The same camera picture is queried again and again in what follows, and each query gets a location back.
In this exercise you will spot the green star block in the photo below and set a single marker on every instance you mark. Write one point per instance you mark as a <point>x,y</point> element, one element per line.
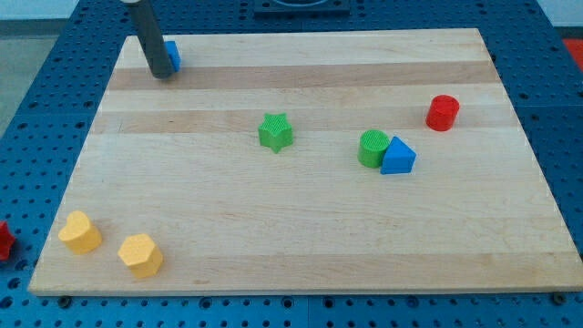
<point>275,132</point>

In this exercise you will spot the red star block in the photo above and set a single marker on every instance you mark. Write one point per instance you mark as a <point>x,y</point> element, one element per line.
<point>7,240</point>

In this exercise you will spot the light wooden board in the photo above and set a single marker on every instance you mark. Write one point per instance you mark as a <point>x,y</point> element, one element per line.
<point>180,160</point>

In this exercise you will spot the green cylinder block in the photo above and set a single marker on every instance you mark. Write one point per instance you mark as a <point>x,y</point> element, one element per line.
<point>373,144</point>

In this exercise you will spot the blue triangle block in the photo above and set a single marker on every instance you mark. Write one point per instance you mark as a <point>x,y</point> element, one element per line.
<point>399,158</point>

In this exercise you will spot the red cylinder block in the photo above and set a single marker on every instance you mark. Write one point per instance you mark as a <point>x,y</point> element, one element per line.
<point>442,113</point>

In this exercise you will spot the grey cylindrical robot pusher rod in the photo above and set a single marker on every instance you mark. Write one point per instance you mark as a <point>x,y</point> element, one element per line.
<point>150,37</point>

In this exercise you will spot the blue cube block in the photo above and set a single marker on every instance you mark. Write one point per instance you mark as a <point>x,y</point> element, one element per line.
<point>174,56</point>

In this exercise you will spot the yellow hexagon block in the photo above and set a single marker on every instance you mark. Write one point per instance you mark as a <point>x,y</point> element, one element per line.
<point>141,255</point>

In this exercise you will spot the yellow heart block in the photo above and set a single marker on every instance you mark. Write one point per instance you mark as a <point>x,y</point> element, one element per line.
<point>80,235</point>

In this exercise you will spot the red object at right edge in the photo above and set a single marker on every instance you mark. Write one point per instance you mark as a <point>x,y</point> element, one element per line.
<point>575,49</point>

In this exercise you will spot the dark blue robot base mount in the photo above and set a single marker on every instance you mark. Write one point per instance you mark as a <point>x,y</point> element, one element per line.
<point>300,7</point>

